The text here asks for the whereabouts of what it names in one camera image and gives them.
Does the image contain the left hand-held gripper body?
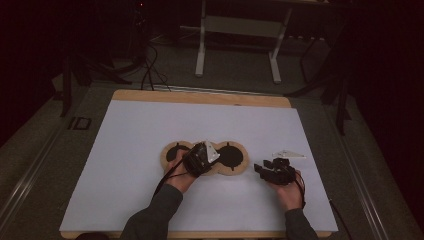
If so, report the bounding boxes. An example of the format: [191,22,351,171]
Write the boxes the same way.
[182,140,221,178]

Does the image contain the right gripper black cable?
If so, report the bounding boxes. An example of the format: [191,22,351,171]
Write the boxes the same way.
[294,171,307,210]

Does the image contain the white metal desk frame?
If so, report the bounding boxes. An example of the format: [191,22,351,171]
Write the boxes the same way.
[194,0,295,85]

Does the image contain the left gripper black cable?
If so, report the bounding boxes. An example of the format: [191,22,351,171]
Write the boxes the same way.
[152,156,188,201]

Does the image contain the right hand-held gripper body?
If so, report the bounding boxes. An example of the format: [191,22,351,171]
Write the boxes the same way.
[264,149,307,187]

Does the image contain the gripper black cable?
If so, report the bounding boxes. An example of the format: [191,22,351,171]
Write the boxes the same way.
[294,171,307,210]
[152,156,188,201]

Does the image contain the white table mat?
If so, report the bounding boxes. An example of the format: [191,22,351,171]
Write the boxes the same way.
[59,99,339,233]

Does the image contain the person's left hand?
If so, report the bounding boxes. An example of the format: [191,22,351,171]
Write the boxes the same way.
[165,148,198,195]

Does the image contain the black rectangular floor bracket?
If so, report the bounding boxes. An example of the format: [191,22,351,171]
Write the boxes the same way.
[67,116,93,131]

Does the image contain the black metal stand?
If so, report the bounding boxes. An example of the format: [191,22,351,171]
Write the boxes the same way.
[285,66,353,137]
[59,53,133,118]

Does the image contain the metal floor rail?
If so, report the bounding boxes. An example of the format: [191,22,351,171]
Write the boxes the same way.
[0,126,69,228]
[325,108,392,240]

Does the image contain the black cable beside table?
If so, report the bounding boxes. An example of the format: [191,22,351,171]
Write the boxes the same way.
[328,198,353,240]

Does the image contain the person's right hand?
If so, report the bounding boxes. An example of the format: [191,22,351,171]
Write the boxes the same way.
[271,170,305,212]

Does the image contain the black floor cables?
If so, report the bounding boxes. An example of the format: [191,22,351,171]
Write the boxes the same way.
[139,42,172,92]

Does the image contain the dark equipment stand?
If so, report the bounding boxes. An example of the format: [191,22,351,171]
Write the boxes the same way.
[130,0,152,69]

